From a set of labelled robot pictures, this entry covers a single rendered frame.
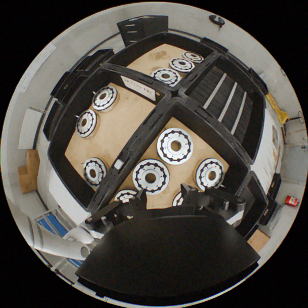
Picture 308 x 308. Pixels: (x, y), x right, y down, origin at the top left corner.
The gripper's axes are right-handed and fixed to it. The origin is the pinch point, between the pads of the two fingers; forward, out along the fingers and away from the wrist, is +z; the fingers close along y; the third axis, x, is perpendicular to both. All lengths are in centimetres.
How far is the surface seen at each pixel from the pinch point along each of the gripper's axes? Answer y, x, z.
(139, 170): -5.9, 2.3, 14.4
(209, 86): 24.2, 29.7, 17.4
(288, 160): 336, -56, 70
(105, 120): -16.3, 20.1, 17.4
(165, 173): 0.9, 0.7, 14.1
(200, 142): 13.5, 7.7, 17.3
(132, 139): -4.8, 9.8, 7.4
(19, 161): -360, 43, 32
